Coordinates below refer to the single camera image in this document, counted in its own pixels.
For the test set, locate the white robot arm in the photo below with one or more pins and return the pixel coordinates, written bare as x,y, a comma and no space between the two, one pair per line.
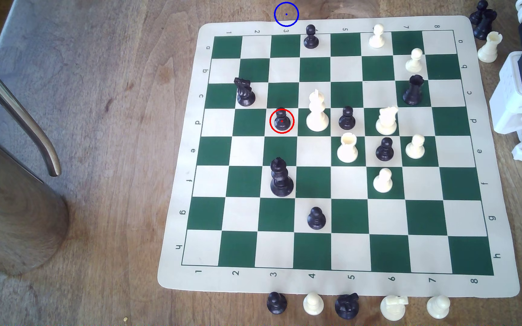
512,104

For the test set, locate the green and cream chess mat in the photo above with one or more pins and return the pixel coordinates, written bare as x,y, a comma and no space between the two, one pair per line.
243,217

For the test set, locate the black queen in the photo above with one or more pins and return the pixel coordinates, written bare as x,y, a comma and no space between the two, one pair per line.
281,181

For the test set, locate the black knight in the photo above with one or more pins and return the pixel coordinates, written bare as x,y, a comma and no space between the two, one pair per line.
245,95
346,308

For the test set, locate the white king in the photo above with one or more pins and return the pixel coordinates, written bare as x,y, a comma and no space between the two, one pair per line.
317,115

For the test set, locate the white rook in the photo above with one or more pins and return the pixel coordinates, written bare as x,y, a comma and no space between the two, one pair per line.
489,49
347,151

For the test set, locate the white pawn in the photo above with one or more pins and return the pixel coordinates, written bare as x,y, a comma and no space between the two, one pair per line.
414,64
383,183
313,305
377,40
438,308
415,149

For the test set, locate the white knight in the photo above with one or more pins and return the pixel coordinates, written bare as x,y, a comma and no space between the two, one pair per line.
386,123
393,309

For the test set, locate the black rook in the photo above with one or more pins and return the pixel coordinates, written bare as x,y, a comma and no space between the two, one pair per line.
413,93

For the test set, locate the stainless steel jug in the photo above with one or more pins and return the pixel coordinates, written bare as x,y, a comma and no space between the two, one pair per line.
11,213

